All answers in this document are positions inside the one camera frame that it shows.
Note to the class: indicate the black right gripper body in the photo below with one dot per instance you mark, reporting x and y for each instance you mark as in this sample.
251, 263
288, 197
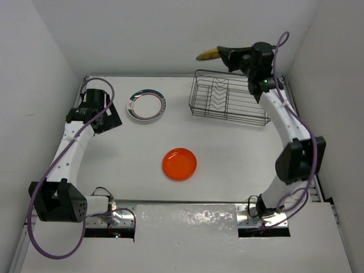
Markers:
239, 60

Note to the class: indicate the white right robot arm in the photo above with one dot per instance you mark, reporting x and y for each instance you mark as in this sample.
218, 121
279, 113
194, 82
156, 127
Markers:
303, 152

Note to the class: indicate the yellow patterned plate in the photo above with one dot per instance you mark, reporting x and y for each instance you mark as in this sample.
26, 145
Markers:
209, 54

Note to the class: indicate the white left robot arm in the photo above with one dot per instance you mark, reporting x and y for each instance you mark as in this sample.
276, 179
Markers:
59, 200

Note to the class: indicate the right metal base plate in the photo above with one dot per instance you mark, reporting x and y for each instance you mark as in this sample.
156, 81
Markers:
247, 218

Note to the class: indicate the white plate dark red rim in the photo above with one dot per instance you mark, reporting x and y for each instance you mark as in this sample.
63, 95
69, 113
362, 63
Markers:
146, 106

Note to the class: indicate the metal wire dish rack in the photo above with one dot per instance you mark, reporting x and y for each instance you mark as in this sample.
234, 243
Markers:
225, 96

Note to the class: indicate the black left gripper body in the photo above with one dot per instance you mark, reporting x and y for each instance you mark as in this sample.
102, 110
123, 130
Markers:
108, 121

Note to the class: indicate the metal base plate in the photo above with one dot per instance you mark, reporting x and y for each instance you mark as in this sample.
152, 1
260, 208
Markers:
119, 219
247, 218

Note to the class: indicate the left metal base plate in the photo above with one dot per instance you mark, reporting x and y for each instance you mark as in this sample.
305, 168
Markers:
119, 219

